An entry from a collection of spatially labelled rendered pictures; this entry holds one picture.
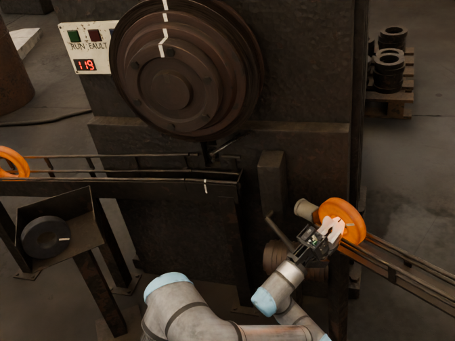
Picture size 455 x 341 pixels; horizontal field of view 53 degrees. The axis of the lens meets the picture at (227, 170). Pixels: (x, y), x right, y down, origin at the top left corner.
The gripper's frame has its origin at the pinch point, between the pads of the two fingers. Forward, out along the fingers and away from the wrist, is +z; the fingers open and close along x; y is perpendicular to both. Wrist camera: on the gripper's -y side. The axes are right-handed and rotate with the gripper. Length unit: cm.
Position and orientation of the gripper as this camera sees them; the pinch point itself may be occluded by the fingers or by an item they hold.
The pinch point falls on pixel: (341, 221)
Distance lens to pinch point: 140.2
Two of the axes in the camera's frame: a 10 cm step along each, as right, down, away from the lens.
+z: 6.9, -6.9, 2.2
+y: -3.7, -6.0, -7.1
